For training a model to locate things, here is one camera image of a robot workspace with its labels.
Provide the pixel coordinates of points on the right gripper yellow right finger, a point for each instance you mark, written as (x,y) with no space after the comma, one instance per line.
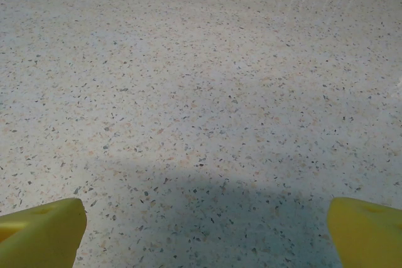
(367,236)

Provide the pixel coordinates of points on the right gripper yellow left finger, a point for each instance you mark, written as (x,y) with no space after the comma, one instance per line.
(37,236)

